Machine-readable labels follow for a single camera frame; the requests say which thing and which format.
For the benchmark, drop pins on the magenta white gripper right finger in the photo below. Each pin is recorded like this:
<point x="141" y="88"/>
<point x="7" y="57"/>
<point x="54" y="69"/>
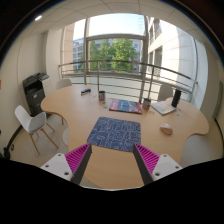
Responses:
<point x="153" y="166"/>

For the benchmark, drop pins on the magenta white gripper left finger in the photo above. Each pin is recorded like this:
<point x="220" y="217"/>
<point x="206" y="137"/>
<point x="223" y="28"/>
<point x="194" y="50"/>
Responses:
<point x="70" y="166"/>

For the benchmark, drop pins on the beige computer mouse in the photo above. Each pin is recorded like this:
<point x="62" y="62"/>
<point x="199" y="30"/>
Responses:
<point x="166" y="128"/>

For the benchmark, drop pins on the blue patterned mouse pad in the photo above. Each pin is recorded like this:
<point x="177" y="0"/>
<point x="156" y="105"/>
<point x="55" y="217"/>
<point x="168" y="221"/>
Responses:
<point x="115" y="134"/>

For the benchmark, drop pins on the white chair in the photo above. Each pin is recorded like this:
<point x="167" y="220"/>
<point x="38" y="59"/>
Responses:
<point x="32" y="124"/>
<point x="165" y="92"/>
<point x="63" y="83"/>

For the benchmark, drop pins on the white notebook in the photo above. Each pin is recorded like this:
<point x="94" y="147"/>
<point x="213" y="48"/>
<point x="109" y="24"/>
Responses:
<point x="163" y="107"/>

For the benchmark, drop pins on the grey red mug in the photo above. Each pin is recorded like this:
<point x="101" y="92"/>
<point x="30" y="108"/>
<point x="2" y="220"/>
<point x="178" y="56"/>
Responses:
<point x="146" y="103"/>

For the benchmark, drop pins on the red blue book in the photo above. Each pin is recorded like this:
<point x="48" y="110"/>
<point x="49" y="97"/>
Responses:
<point x="125" y="106"/>

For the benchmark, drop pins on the black speaker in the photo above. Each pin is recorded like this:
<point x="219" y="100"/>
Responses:
<point x="176" y="98"/>

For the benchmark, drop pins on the white chair far right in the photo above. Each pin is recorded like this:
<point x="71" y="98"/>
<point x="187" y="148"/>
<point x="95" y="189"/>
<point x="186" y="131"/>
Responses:
<point x="165" y="92"/>

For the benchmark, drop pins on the small blue box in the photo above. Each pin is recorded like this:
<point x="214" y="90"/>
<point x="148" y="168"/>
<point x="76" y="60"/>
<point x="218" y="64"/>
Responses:
<point x="85" y="91"/>

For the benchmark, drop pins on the dark patterned mug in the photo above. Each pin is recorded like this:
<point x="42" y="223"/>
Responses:
<point x="102" y="95"/>

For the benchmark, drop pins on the white chair far left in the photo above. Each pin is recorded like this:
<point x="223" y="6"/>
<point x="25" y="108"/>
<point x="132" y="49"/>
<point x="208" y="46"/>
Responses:
<point x="63" y="83"/>

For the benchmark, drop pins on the black printer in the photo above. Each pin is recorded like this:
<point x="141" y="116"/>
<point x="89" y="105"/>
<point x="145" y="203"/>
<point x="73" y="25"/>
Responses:
<point x="34" y="92"/>

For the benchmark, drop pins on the metal window railing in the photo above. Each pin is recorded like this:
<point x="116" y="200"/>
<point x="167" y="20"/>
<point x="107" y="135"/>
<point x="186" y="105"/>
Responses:
<point x="127" y="79"/>

